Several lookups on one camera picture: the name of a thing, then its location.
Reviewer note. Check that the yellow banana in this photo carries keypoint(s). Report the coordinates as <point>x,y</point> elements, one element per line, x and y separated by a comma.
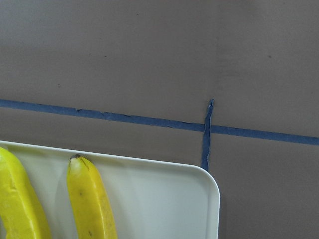
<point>89,200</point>

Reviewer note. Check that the white rectangular bear tray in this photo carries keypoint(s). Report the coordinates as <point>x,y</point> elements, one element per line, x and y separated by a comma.
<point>150,199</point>

